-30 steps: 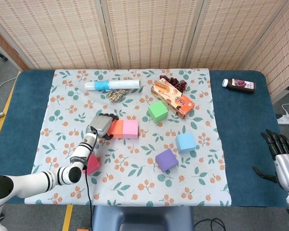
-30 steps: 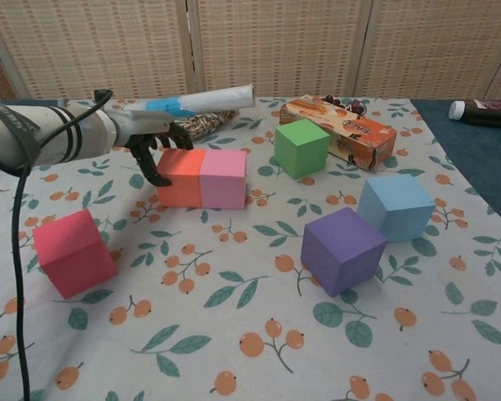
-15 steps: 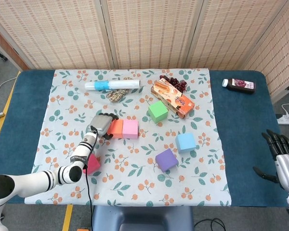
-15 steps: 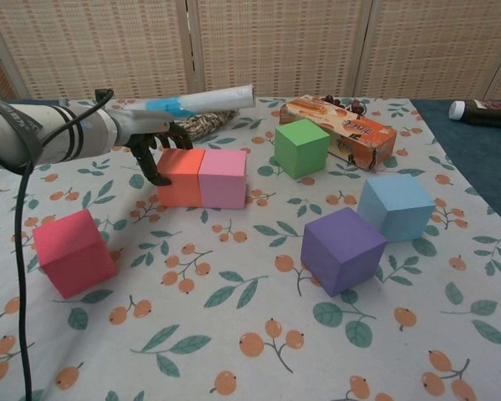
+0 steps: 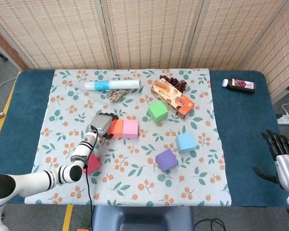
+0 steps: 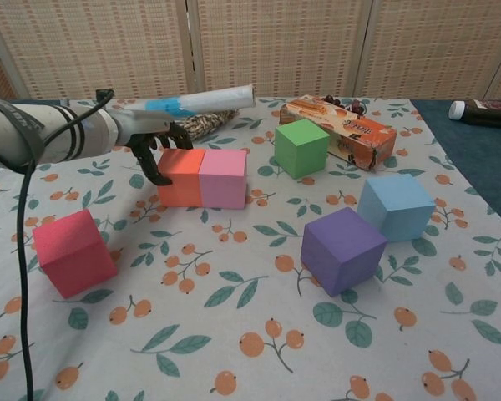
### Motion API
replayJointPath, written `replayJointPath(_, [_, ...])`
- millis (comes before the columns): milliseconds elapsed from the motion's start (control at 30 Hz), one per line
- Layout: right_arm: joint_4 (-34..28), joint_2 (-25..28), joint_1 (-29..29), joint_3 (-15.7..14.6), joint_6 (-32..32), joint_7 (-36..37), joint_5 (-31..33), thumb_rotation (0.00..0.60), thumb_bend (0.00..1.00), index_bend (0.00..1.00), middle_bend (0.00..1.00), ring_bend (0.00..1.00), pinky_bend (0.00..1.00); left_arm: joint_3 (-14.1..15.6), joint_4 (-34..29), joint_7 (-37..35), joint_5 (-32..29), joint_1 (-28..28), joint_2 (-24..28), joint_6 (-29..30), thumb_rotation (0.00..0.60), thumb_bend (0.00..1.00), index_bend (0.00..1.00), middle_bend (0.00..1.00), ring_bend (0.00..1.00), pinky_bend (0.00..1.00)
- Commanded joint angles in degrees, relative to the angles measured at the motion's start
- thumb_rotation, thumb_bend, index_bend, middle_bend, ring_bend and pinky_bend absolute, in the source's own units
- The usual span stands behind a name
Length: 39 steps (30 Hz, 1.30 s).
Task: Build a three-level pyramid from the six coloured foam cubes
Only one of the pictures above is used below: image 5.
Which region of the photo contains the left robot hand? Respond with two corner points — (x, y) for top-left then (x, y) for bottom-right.
(90, 112), (119, 140)

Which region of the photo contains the orange foam cube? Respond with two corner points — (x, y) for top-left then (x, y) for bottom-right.
(107, 119), (124, 139)

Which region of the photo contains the pink foam cube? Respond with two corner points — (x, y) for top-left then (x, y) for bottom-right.
(122, 119), (139, 140)

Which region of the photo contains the red foam cube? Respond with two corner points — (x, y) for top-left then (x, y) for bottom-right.
(83, 154), (102, 175)

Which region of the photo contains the green foam cube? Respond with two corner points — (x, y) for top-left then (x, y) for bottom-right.
(148, 100), (169, 125)

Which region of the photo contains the purple foam cube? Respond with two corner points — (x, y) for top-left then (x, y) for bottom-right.
(155, 148), (179, 173)

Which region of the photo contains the light blue foam cube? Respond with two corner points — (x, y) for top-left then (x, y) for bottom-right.
(175, 132), (197, 154)

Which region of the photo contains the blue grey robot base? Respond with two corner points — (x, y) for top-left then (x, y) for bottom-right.
(90, 205), (195, 231)

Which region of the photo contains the white bag roll blue band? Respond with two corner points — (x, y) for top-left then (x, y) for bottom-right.
(84, 79), (141, 91)

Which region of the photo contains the teal padded table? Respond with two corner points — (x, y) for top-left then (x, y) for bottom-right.
(0, 69), (289, 208)

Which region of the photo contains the white power strip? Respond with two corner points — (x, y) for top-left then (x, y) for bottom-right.
(276, 114), (289, 125)

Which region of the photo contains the floral berry print tablecloth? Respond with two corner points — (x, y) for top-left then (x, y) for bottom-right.
(25, 69), (232, 207)

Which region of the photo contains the orange biscuit box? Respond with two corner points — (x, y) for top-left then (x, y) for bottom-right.
(150, 77), (196, 120)

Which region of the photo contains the red grape bunch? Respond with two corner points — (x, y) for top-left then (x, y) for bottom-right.
(159, 75), (188, 91)

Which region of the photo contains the dark juice bottle white cap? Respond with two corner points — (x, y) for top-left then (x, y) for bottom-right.
(222, 77), (256, 95)

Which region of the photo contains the bamboo folding screen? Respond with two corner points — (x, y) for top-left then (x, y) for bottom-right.
(0, 0), (289, 103)

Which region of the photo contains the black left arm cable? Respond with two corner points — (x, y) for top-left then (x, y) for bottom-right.
(85, 129), (94, 231)

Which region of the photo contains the black floor cable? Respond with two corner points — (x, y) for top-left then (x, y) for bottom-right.
(194, 218), (226, 231)

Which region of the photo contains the white floor cable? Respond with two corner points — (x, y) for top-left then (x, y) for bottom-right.
(0, 76), (19, 96)

